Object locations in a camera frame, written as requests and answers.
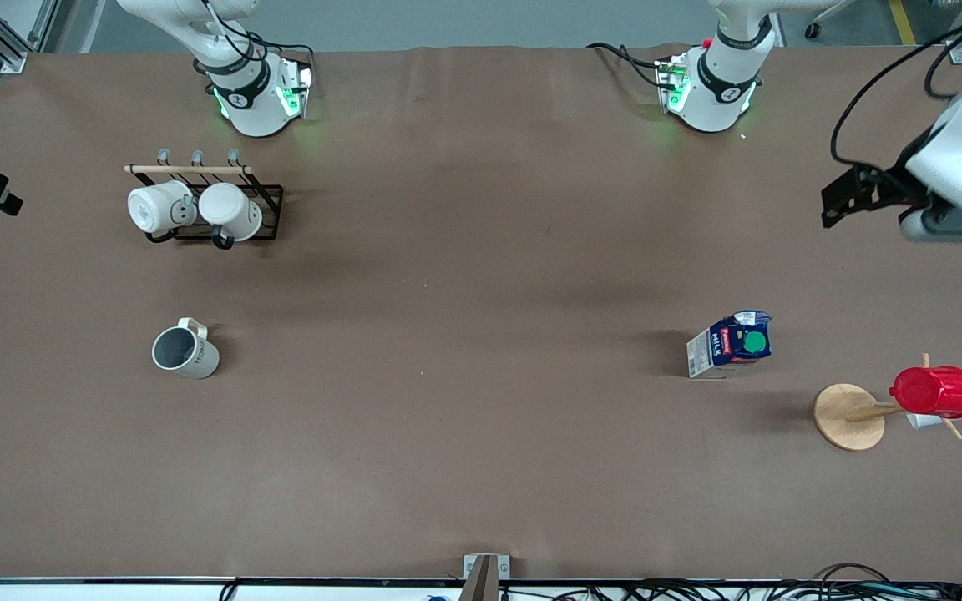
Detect beige mug with grey inside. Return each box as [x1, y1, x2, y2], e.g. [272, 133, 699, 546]
[151, 317, 221, 381]

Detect black left arm base cable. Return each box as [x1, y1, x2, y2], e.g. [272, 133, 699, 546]
[586, 42, 676, 89]

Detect red plastic cup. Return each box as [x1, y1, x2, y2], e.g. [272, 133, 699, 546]
[889, 366, 962, 420]

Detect black left arm wrist cable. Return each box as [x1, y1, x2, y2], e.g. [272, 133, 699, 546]
[831, 15, 962, 168]

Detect black right arm base cable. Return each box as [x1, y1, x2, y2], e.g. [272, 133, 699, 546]
[194, 0, 316, 94]

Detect blue and white milk carton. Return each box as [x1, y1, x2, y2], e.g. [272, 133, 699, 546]
[686, 310, 774, 381]

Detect black arm base cable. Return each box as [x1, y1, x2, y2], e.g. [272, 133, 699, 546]
[586, 42, 676, 89]
[194, 0, 316, 94]

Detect black wire mug rack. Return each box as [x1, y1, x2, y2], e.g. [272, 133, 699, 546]
[124, 149, 285, 250]

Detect wooden mug tree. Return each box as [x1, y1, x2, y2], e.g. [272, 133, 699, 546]
[813, 353, 962, 452]

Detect white mug with plain base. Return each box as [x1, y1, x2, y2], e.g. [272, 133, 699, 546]
[127, 180, 198, 236]

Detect white mug with black handle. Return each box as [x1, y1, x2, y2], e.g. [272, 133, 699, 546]
[198, 182, 264, 250]

